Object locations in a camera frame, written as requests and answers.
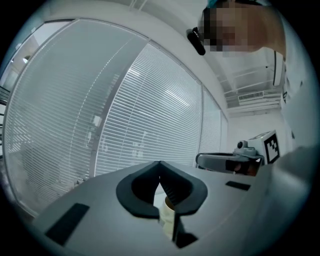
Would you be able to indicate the gray gripper-mounted camera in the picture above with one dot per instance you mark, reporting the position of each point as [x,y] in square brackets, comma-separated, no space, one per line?
[243,147]

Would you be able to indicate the person's head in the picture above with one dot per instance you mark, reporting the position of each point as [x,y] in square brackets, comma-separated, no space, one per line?
[245,25]

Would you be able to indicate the black stair railing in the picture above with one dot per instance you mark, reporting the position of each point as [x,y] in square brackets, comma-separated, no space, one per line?
[3,95]

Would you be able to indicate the white linear ceiling lamp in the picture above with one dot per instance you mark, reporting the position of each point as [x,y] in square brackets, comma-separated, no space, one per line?
[278,70]

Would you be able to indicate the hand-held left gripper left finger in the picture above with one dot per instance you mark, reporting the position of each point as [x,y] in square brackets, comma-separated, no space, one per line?
[100,200]

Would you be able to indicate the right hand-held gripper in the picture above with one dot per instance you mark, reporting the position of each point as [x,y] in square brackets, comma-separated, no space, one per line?
[271,147]

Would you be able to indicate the white window blinds panel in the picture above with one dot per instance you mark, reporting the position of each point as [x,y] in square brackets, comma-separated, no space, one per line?
[211,125]
[224,132]
[150,112]
[62,112]

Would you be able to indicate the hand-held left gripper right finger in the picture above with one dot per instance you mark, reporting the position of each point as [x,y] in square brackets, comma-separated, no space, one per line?
[225,205]

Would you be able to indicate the black head-worn camera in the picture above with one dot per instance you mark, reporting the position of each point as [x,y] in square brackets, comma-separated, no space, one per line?
[196,41]

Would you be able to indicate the white ceiling air vent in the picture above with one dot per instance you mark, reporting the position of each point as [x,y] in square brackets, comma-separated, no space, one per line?
[250,95]

